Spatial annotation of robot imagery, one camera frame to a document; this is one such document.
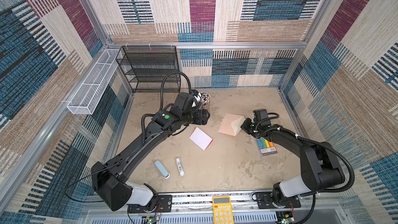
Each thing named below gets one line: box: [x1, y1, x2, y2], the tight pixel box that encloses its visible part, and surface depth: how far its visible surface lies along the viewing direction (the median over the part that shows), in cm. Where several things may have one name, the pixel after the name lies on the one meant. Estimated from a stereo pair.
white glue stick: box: [175, 157, 186, 177], surface depth 84 cm
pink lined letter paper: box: [189, 126, 215, 151], surface depth 95 cm
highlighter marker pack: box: [256, 137, 278, 157], surface depth 91 cm
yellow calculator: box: [211, 196, 235, 224], surface depth 73 cm
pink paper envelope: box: [218, 113, 246, 137], surface depth 102 cm
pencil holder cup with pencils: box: [200, 91, 211, 110], surface depth 93 cm
